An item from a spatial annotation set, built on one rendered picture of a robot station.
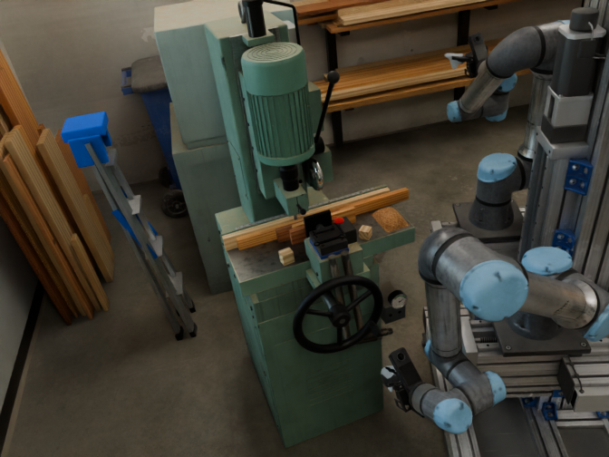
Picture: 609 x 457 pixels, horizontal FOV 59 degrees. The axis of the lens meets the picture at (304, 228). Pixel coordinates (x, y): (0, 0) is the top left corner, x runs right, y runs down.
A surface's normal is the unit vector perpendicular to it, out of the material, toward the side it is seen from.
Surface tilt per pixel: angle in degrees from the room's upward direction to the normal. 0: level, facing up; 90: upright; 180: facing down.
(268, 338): 90
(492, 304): 85
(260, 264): 0
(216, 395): 1
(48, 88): 90
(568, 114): 90
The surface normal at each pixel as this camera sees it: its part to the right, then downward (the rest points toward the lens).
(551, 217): -0.04, 0.58
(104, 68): 0.22, 0.55
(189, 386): -0.11, -0.81
